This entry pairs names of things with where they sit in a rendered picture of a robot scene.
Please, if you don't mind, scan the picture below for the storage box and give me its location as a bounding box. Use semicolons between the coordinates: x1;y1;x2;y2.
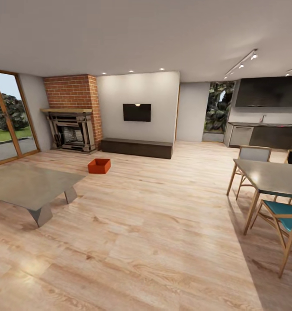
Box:
88;159;111;174

